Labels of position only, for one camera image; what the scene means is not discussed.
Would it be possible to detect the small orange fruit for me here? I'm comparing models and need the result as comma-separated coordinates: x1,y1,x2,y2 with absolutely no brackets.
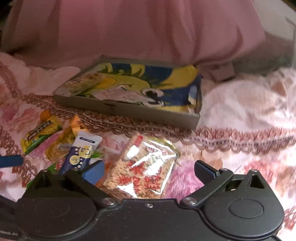
40,110,52,122

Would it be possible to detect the pink floral bedsheet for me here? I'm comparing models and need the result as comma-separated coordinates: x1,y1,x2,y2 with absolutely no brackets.
0,52,296,238

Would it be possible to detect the yellow green cracker packet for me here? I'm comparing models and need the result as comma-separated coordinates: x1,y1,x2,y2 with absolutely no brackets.
21,116,62,155

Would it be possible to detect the pink curtain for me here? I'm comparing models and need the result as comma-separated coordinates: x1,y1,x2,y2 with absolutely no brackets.
1,1,265,68

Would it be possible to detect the blue white Ca tube packet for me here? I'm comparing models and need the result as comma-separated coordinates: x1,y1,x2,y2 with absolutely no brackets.
59,131,103,175

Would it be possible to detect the grey green blanket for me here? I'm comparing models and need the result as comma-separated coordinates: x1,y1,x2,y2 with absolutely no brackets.
233,33,294,75

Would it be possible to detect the instant noodle snack packet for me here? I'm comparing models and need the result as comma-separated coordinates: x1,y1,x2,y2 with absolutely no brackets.
101,133,179,200

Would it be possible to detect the golden yellow snack packet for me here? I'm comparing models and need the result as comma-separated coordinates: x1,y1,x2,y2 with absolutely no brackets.
45,115,90,163

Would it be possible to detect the grey cardboard box lid tray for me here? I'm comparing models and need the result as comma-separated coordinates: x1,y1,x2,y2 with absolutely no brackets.
54,59,202,130

